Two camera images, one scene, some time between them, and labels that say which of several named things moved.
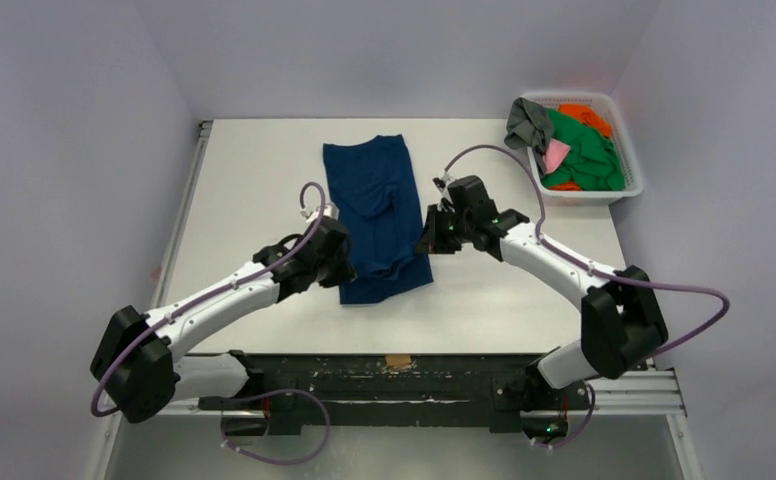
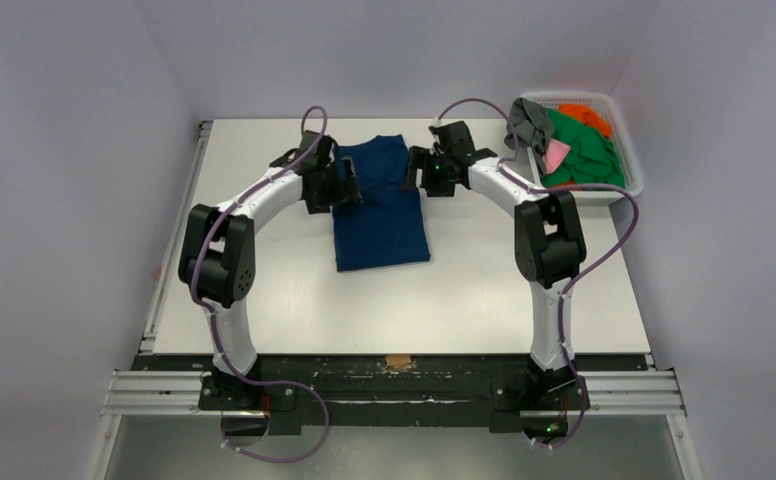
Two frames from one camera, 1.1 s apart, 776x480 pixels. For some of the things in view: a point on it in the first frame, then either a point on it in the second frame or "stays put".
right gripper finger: (440, 234) → (418, 158)
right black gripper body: (432, 234) → (421, 171)
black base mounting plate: (386, 390) stays put
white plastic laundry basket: (610, 111) stays put
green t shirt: (593, 160) stays put
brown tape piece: (398, 360) stays put
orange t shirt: (587, 114) stays put
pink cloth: (554, 155) stays put
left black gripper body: (331, 272) → (329, 187)
